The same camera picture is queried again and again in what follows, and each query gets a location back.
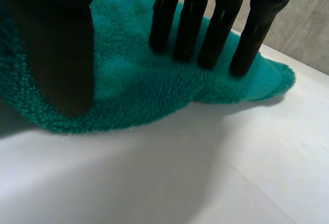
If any teal towel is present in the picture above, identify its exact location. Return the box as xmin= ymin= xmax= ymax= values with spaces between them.
xmin=0 ymin=0 xmax=296 ymax=135

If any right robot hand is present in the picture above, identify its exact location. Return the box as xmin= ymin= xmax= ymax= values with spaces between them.
xmin=0 ymin=0 xmax=315 ymax=119

